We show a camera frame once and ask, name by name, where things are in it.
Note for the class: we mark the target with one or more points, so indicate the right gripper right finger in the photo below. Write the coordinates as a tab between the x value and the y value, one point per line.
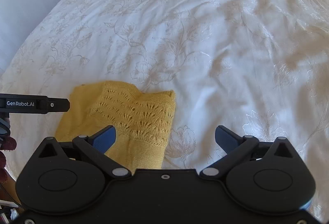
238	150

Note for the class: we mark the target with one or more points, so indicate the white floral bedspread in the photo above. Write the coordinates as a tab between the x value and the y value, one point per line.
258	67

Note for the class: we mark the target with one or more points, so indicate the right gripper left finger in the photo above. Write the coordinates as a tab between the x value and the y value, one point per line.
92	149

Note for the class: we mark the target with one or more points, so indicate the yellow knit sweater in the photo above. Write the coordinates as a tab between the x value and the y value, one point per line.
142	121

